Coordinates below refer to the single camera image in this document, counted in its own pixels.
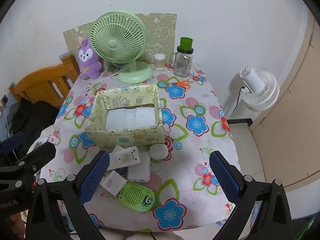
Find wooden chair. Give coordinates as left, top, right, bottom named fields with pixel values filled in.
left=9, top=54, right=80, bottom=107

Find translucent white plastic case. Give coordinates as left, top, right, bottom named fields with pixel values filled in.
left=127, top=152, right=151, bottom=183

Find white fan power cable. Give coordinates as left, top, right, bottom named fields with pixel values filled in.
left=86, top=63, right=132, bottom=91

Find black clothing on chair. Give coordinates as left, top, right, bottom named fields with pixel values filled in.
left=10, top=98, right=59, bottom=148

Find patterned backing board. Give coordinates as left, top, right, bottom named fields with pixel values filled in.
left=63, top=13, right=177, bottom=63

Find cotton swab container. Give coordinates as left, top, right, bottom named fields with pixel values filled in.
left=153, top=53, right=166, bottom=70

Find orange handled scissors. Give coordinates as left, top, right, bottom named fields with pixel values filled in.
left=168, top=80, right=190, bottom=89

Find green desk fan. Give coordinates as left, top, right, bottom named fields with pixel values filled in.
left=90, top=11, right=153, bottom=84

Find white oval earbud case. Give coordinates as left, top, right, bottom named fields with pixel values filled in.
left=149, top=144, right=169, bottom=160

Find patterned cardboard storage box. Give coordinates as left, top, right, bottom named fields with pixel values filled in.
left=86, top=85, right=164, bottom=148

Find glass mug jar green lid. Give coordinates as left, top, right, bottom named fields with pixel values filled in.
left=170, top=37, right=194, bottom=78

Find green perforated panda speaker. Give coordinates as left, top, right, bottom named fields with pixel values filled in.
left=118, top=182, right=155, bottom=212

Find floral tablecloth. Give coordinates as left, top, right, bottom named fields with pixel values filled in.
left=40, top=67, right=239, bottom=232

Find white floor fan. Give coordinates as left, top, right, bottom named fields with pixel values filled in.
left=239, top=66, right=280, bottom=112

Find purple plush bunny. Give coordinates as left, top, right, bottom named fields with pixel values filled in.
left=78, top=38, right=102, bottom=80

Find white 45W charger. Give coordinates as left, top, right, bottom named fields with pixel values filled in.
left=100, top=171, right=127, bottom=196

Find white remote control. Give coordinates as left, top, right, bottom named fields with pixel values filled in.
left=107, top=146, right=141, bottom=171

